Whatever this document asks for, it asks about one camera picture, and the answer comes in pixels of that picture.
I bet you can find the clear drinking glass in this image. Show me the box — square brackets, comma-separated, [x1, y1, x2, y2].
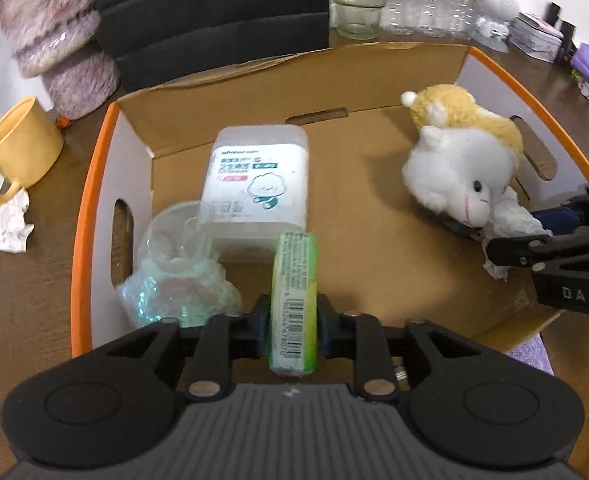
[331, 0, 391, 41]

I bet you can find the orange-rimmed cardboard box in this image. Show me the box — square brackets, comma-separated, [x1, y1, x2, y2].
[70, 42, 589, 361]

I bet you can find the white tissue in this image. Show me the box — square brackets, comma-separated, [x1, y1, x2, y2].
[0, 191, 35, 275]
[481, 187, 554, 281]

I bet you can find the fuzzy pink purple holder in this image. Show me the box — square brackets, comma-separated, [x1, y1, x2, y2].
[0, 0, 122, 121]

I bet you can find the white round desk gadget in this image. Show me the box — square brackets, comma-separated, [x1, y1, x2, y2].
[473, 0, 521, 47]

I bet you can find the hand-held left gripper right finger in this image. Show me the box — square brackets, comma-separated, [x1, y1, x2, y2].
[319, 295, 480, 402]

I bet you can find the green snack packet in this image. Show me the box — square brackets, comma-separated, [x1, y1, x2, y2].
[268, 231, 321, 378]

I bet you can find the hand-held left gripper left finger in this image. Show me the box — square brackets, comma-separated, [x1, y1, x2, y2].
[105, 295, 271, 402]

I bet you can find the grey tin box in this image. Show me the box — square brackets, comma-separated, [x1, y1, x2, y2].
[509, 12, 566, 64]

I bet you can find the black small bottle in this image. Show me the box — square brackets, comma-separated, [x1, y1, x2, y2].
[557, 20, 580, 63]

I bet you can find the white and yellow plush sheep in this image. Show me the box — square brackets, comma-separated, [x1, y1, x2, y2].
[401, 84, 526, 230]

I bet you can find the black chair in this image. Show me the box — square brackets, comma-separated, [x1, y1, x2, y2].
[82, 0, 331, 95]

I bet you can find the yellow mug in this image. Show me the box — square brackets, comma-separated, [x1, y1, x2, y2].
[0, 96, 66, 214]

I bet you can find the purple cloth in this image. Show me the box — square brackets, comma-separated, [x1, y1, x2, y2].
[505, 332, 556, 377]

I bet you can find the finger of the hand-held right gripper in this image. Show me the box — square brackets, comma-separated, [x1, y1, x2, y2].
[531, 177, 589, 235]
[485, 225, 589, 275]

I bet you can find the white wet wipes pack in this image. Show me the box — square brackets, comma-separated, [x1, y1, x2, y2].
[199, 125, 309, 263]

